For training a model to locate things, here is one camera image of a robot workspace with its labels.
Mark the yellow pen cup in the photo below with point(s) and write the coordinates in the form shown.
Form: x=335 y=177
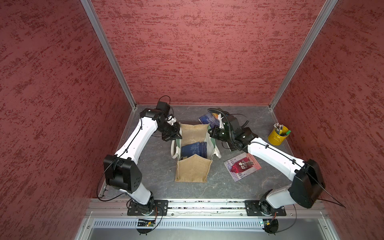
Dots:
x=277 y=136

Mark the right aluminium corner post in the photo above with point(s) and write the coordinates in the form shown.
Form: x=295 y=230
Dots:
x=317 y=26

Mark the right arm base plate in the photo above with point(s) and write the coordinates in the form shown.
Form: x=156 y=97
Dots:
x=256 y=209

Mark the aluminium front rail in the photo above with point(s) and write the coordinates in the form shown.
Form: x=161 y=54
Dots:
x=202 y=208

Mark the left aluminium corner post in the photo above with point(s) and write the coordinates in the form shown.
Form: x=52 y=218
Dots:
x=97 y=26

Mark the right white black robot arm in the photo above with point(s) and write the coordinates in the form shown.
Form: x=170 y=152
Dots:
x=306 y=177

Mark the Animal Farm blue book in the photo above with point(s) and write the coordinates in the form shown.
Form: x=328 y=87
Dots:
x=211 y=119

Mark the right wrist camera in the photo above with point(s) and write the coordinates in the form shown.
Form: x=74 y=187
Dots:
x=230 y=123

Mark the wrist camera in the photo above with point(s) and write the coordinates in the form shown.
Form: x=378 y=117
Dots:
x=164 y=108
x=230 y=123

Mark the green burlap canvas bag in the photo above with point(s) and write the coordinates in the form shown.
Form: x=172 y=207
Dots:
x=194 y=169

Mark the pink red book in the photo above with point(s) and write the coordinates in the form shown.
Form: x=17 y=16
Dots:
x=241 y=166

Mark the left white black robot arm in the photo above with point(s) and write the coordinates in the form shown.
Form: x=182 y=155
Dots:
x=121 y=171

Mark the aluminium corner post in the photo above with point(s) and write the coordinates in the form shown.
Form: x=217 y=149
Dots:
x=317 y=26
x=97 y=26

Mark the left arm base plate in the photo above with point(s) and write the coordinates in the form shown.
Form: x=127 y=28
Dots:
x=152 y=208

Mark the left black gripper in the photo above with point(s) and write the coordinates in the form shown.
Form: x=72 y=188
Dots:
x=174 y=135

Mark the dark blue book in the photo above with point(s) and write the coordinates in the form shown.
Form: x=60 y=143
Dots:
x=198 y=148

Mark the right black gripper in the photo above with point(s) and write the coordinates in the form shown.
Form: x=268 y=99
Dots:
x=214 y=134

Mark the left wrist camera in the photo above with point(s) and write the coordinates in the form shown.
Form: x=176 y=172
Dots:
x=164 y=108

